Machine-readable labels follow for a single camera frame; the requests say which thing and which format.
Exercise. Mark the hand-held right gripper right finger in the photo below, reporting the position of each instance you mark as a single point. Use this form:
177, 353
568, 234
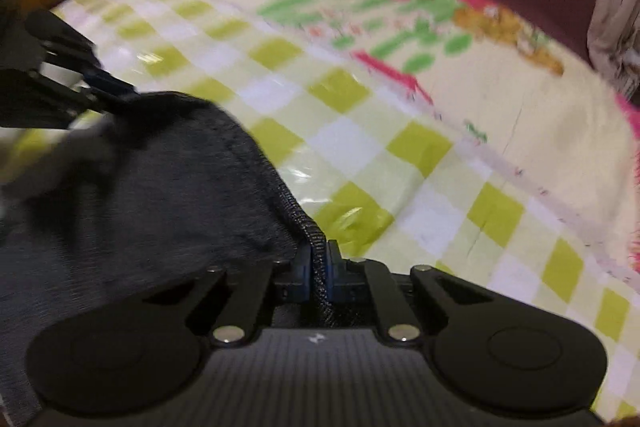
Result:
334, 277

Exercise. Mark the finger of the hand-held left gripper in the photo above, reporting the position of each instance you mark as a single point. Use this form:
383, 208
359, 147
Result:
90, 103
107, 83

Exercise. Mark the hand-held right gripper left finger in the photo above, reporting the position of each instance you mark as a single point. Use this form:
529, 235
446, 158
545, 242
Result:
303, 277

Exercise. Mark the beige curtain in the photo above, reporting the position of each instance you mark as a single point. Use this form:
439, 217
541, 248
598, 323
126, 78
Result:
615, 7

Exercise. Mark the dark grey checked pants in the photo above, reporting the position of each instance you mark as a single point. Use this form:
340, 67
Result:
150, 207

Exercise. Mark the green checked plastic sheet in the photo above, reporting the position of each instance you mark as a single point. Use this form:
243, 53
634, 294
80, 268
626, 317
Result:
350, 147

